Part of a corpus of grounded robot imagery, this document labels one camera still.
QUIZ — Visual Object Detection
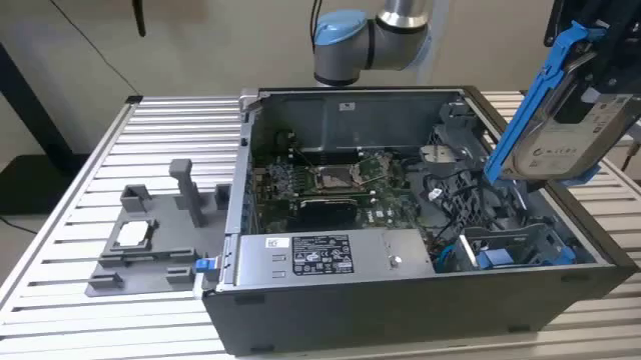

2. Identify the silver metal bracket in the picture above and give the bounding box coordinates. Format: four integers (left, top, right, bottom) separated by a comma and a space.
418, 144, 461, 165

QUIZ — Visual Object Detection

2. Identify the black hanging cable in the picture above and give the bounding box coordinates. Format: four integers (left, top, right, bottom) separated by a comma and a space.
130, 0, 147, 38

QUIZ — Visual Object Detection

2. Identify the silver CPU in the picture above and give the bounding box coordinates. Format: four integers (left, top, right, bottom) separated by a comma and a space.
115, 221, 152, 248

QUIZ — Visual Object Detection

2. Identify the CPU socket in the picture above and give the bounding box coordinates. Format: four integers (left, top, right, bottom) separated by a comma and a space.
310, 164, 362, 191

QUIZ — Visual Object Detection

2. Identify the silver power supply unit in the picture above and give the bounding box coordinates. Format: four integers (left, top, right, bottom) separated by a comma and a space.
234, 229, 435, 292

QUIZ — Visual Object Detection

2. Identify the grey parts rack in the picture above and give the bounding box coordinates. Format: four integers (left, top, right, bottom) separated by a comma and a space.
85, 158, 236, 299

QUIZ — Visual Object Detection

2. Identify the thin metal locking lever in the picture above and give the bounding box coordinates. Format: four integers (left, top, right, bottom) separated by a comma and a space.
291, 145, 322, 172

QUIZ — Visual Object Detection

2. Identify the metal socket cover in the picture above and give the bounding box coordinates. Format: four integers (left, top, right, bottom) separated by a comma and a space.
353, 153, 397, 185

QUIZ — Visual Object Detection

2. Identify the grey metal disk bay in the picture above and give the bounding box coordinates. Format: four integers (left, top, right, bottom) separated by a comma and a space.
453, 220, 597, 273

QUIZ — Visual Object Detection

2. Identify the black metal stand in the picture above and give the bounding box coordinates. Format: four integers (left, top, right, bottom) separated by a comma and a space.
0, 40, 91, 217

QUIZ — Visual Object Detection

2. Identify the blue flat data cable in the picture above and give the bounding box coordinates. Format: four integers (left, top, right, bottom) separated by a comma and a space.
435, 242, 455, 272

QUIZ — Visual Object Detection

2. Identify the green motherboard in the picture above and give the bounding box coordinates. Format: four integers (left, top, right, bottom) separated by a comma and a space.
250, 149, 437, 236

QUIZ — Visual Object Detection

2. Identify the hard disk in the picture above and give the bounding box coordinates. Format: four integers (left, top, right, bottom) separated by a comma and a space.
483, 20, 641, 188

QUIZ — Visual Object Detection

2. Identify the black open PC case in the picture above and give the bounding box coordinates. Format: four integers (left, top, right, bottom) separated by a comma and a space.
192, 85, 638, 357

